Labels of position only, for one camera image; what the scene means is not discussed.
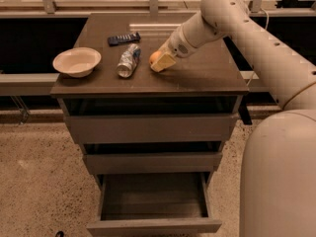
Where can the open bottom drawer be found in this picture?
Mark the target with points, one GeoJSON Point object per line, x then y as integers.
{"type": "Point", "coordinates": [153, 204]}

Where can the metal window railing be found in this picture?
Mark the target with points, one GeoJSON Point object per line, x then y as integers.
{"type": "Point", "coordinates": [98, 0]}

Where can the middle drawer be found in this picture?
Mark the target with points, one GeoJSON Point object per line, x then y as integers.
{"type": "Point", "coordinates": [152, 163]}

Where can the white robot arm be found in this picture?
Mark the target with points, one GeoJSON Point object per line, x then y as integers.
{"type": "Point", "coordinates": [278, 173]}

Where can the white bowl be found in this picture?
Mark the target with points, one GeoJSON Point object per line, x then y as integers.
{"type": "Point", "coordinates": [77, 62]}

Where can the top drawer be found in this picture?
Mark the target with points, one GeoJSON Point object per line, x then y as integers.
{"type": "Point", "coordinates": [146, 129]}

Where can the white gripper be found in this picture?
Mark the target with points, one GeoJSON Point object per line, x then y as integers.
{"type": "Point", "coordinates": [175, 46]}

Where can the dark blue snack bar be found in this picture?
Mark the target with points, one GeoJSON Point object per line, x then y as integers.
{"type": "Point", "coordinates": [124, 39]}

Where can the crushed silver can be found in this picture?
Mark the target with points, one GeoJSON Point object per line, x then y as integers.
{"type": "Point", "coordinates": [128, 61]}

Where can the dark brown drawer cabinet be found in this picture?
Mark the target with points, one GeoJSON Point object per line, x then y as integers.
{"type": "Point", "coordinates": [207, 83]}

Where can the orange fruit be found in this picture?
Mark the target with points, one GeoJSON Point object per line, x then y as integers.
{"type": "Point", "coordinates": [154, 56]}

